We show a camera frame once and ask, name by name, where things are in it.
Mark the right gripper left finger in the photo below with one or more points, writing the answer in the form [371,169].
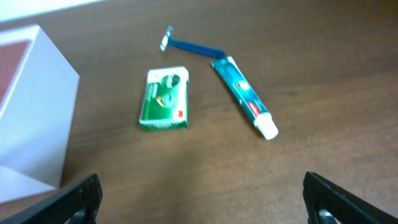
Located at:
[78,203]

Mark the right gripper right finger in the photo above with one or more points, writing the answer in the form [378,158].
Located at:
[327,202]

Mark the teal toothpaste tube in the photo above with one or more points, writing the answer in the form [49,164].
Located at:
[246,96]

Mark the white cardboard box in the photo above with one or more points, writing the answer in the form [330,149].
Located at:
[38,94]

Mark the green soap box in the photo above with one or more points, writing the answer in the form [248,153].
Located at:
[165,100]

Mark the blue disposable razor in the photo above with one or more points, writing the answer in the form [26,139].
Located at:
[167,40]

